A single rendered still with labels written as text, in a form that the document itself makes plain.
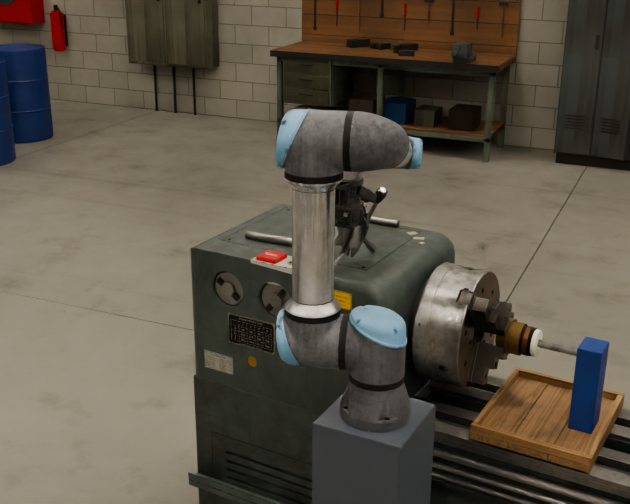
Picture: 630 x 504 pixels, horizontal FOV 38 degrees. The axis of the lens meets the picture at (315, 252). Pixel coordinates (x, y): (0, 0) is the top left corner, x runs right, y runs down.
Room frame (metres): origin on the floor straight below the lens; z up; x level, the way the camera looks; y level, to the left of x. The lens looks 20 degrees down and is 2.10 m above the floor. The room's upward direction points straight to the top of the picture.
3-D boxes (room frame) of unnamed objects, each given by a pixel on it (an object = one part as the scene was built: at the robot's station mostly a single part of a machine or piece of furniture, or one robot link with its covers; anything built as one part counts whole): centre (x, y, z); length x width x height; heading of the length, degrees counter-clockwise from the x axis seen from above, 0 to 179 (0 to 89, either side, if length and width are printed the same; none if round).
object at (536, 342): (2.06, -0.61, 1.08); 0.13 x 0.07 x 0.07; 60
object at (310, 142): (1.72, 0.00, 1.47); 0.15 x 0.12 x 0.55; 80
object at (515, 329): (2.11, -0.52, 1.08); 0.09 x 0.09 x 0.09; 60
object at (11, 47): (8.89, 2.92, 0.44); 0.59 x 0.59 x 0.88
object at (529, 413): (2.06, -0.61, 0.88); 0.36 x 0.30 x 0.04; 150
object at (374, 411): (1.70, -0.13, 1.15); 0.15 x 0.15 x 0.10
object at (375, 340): (1.70, -0.12, 1.27); 0.13 x 0.12 x 0.14; 80
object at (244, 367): (2.37, -0.03, 1.06); 0.59 x 0.48 x 0.39; 60
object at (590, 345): (2.02, -0.69, 1.00); 0.08 x 0.06 x 0.23; 150
